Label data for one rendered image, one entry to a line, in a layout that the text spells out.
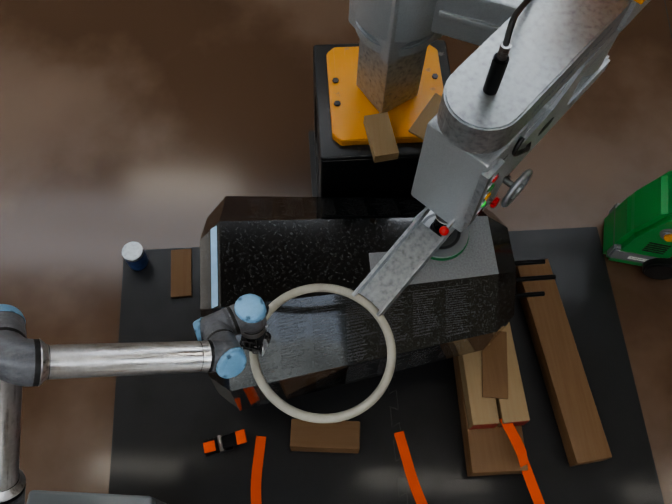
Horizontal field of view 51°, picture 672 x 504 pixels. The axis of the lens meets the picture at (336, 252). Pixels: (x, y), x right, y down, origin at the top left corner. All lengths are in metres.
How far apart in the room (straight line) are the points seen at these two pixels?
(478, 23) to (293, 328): 1.24
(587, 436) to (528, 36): 1.89
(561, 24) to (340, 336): 1.30
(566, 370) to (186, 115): 2.36
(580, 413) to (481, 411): 0.48
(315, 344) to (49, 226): 1.74
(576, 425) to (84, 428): 2.18
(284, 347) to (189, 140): 1.65
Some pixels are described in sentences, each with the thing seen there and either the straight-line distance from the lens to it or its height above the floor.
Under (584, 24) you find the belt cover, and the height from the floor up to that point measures 1.72.
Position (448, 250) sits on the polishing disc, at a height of 0.88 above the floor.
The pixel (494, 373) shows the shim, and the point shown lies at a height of 0.25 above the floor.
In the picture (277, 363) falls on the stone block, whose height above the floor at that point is 0.67.
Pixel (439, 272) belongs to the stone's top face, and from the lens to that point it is 2.61.
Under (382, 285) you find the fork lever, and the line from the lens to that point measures 2.46.
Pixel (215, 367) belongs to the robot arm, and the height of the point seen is 1.33.
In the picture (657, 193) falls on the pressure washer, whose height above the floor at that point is 0.47.
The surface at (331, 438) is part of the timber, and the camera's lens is 3.13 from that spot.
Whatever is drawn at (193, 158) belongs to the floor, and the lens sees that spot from 3.85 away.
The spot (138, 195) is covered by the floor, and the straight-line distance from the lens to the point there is 3.80.
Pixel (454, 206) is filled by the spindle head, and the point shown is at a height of 1.28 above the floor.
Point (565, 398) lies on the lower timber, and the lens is 3.36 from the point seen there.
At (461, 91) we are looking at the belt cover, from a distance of 1.92.
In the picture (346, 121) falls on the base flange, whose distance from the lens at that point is 2.98.
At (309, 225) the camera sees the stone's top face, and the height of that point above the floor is 0.85.
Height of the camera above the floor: 3.22
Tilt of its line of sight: 66 degrees down
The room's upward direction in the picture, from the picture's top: 3 degrees clockwise
